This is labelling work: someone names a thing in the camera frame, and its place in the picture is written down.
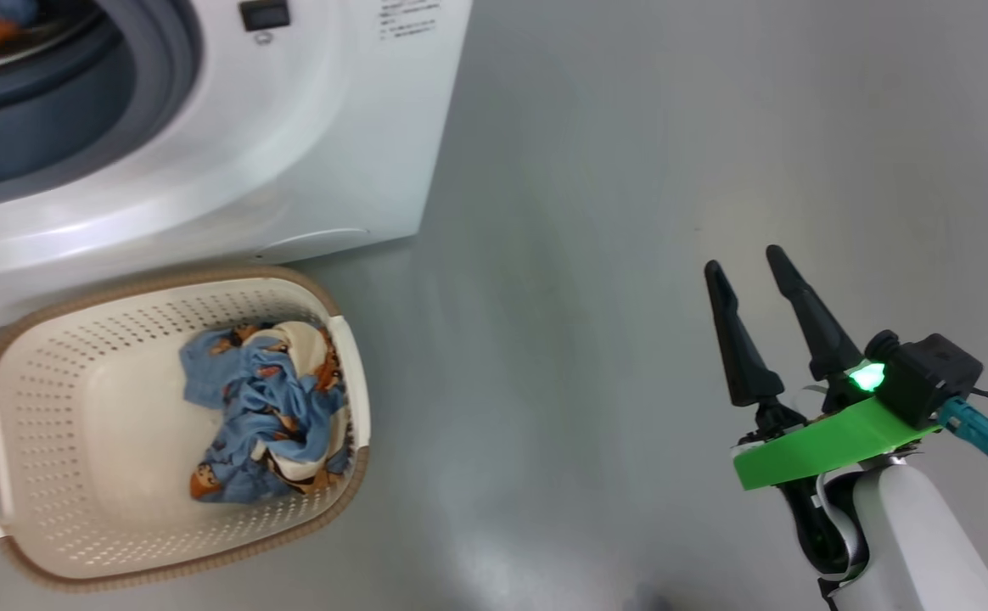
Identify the black cable with teal connector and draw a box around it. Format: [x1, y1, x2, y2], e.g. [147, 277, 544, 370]
[938, 387, 988, 478]

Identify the cream perforated laundry basket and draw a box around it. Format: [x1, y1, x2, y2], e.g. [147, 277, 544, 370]
[0, 266, 373, 593]

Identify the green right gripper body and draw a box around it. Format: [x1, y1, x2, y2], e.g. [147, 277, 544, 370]
[732, 361, 941, 491]

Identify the white front-load washing machine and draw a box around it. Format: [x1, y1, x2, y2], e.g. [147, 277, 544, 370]
[0, 0, 474, 340]

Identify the blue and cream cartoon garment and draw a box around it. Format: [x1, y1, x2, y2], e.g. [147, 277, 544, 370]
[178, 320, 353, 504]

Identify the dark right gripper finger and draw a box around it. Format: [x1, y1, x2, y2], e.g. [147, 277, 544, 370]
[766, 245, 865, 381]
[704, 260, 787, 409]

